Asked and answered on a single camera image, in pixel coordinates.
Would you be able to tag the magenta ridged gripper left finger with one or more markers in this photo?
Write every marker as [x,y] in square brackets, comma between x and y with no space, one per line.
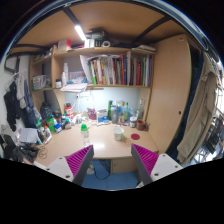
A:
[73,167]

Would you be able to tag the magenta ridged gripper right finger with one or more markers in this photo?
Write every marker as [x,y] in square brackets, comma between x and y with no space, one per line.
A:
[152,166]

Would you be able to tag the clear bottle with green cap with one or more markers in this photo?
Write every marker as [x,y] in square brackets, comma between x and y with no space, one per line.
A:
[85,135]

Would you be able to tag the round red coaster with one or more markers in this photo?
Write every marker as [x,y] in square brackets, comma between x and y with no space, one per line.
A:
[135,136]

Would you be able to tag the brown ceramic cup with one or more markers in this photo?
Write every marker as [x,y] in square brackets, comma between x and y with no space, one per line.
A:
[142,125]

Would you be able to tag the jar with white lid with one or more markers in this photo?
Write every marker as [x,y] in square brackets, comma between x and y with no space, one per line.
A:
[133,121]

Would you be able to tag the clear glass bottle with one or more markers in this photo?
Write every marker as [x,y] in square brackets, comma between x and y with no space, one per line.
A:
[140,112]

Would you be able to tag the magenta pouch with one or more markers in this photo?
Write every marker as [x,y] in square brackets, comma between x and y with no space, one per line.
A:
[92,113]

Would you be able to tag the green spray bottle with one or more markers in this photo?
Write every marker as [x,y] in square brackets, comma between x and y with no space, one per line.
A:
[126,112]

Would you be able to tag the red and white canister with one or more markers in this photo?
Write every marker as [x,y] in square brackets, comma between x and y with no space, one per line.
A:
[69,110]

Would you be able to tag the blue and white box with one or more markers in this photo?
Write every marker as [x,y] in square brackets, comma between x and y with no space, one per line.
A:
[102,115]

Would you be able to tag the dark green bottle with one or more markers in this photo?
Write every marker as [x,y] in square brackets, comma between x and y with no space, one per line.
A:
[109,109]

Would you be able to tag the grey shaker bottle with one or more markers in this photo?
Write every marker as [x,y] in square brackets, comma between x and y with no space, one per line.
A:
[114,114]

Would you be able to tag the wooden wardrobe door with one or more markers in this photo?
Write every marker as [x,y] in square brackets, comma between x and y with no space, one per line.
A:
[170,89]

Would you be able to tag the dark clothes hanging left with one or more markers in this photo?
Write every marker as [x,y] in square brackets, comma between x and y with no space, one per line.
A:
[12,104]

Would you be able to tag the white bottle on shelf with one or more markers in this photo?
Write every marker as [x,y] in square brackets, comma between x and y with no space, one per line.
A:
[66,71]

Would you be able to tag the row of books on shelf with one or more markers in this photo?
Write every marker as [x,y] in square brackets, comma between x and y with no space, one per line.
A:
[126,69]

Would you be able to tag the ceiling strip light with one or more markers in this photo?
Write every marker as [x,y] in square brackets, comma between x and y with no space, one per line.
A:
[80,32]

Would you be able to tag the white mug with green handle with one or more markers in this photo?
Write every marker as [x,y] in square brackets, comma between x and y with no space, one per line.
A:
[118,133]

